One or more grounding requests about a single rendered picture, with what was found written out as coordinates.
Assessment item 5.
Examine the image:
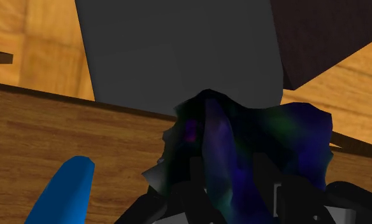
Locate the blue elongated object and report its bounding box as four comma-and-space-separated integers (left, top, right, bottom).
24, 155, 96, 224

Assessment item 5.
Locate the wooden table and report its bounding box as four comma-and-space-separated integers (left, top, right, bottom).
0, 81, 372, 224

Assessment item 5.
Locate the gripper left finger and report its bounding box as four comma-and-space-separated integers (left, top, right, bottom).
113, 156, 227, 224

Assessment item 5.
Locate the dark blue object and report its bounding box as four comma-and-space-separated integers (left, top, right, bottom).
141, 88, 334, 224

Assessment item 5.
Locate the dark brown flat panel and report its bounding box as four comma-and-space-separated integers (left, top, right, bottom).
269, 0, 372, 91

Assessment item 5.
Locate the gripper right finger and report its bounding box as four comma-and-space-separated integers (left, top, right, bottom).
254, 153, 372, 224

